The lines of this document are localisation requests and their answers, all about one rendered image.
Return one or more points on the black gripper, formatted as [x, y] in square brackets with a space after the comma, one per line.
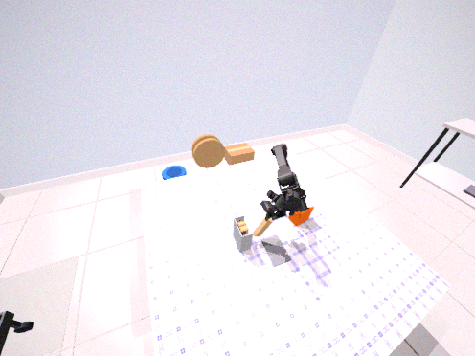
[280, 208]

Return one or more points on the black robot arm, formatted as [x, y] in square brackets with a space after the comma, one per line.
[286, 177]

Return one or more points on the grey open bin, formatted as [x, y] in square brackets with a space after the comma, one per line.
[244, 243]

